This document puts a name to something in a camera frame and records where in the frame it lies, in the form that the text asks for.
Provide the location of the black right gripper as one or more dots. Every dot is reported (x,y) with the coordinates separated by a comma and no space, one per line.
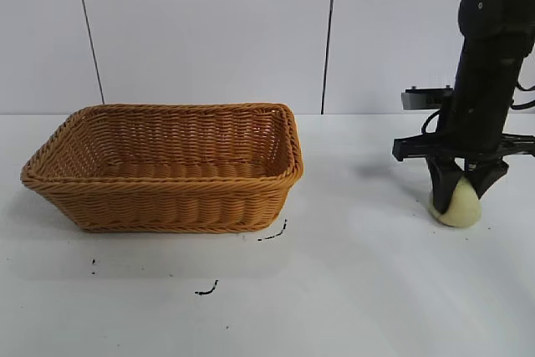
(476,114)

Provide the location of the pale yellow egg yolk pastry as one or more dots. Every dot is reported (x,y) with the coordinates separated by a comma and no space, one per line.
(462,206)

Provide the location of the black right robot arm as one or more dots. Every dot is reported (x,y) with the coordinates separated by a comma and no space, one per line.
(493,1)

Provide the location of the woven wicker basket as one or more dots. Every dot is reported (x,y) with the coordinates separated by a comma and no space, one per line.
(167,202)

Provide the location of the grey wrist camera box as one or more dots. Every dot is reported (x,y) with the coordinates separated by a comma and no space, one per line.
(422,99)

